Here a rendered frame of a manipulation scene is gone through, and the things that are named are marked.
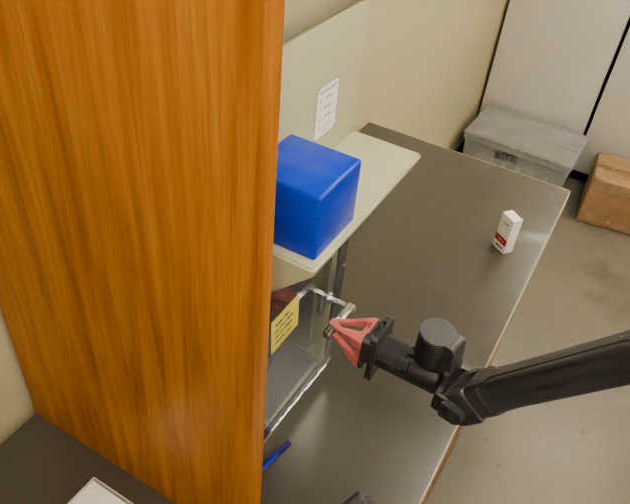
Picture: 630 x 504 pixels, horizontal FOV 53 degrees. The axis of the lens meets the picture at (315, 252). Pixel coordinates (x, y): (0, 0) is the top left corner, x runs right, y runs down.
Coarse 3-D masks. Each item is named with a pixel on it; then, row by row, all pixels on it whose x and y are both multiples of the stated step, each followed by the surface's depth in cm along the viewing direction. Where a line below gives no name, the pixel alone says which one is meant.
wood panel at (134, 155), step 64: (0, 0) 62; (64, 0) 58; (128, 0) 54; (192, 0) 51; (256, 0) 48; (0, 64) 68; (64, 64) 63; (128, 64) 58; (192, 64) 54; (256, 64) 51; (0, 128) 74; (64, 128) 68; (128, 128) 63; (192, 128) 58; (256, 128) 54; (0, 192) 82; (64, 192) 75; (128, 192) 68; (192, 192) 63; (256, 192) 58; (0, 256) 92; (64, 256) 83; (128, 256) 75; (192, 256) 69; (256, 256) 63; (64, 320) 93; (128, 320) 83; (192, 320) 76; (256, 320) 69; (64, 384) 106; (128, 384) 94; (192, 384) 84; (256, 384) 77; (128, 448) 107; (192, 448) 94; (256, 448) 87
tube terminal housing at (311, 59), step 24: (360, 0) 84; (336, 24) 79; (360, 24) 86; (288, 48) 71; (312, 48) 76; (336, 48) 82; (360, 48) 89; (288, 72) 73; (312, 72) 79; (336, 72) 85; (288, 96) 75; (312, 96) 81; (288, 120) 78; (312, 120) 84; (336, 120) 91; (336, 144) 94
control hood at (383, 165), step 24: (360, 144) 95; (384, 144) 95; (360, 168) 90; (384, 168) 90; (408, 168) 91; (360, 192) 85; (384, 192) 86; (360, 216) 81; (336, 240) 77; (288, 264) 74; (312, 264) 73
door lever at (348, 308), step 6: (330, 294) 112; (330, 300) 113; (336, 300) 113; (342, 306) 112; (348, 306) 111; (354, 306) 112; (342, 312) 110; (348, 312) 110; (354, 312) 112; (324, 330) 107; (330, 330) 106; (324, 336) 107; (330, 336) 106
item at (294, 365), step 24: (336, 264) 109; (288, 288) 95; (312, 288) 104; (336, 288) 115; (312, 312) 109; (336, 312) 120; (288, 336) 103; (312, 336) 114; (288, 360) 108; (312, 360) 120; (288, 384) 113; (288, 408) 119; (264, 432) 112
